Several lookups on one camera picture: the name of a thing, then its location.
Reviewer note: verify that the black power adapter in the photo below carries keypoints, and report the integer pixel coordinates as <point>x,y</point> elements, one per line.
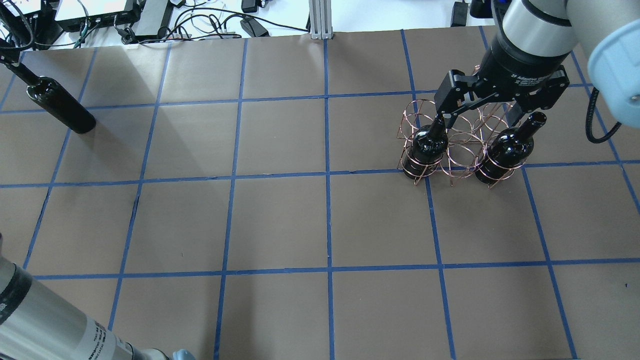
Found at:
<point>253,28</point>

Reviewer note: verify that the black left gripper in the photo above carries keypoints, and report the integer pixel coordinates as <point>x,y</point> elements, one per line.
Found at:
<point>4,51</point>

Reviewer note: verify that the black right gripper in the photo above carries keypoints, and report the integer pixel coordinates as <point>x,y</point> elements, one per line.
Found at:
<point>517,67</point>

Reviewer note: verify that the copper wire wine basket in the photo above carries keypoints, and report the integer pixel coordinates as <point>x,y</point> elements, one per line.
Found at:
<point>469,140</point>

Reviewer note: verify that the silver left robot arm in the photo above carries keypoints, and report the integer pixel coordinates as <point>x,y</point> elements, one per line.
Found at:
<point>36,322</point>

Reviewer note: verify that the dark wine bottle in basket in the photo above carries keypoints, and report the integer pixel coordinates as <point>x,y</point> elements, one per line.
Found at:
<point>509,149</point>

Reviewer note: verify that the black power brick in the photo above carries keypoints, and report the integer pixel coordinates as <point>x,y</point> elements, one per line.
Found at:
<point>459,13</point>

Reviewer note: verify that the dark wine bottle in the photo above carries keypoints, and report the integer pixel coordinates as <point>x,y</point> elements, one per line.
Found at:
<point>51,96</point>
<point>509,149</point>

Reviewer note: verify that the aluminium frame post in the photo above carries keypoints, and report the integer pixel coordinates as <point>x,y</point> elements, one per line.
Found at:
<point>320,16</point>

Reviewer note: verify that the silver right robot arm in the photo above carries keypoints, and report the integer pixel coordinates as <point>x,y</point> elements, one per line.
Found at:
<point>607,30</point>

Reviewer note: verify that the black electronics box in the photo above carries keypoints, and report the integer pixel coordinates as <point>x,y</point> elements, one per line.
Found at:
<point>76,15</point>

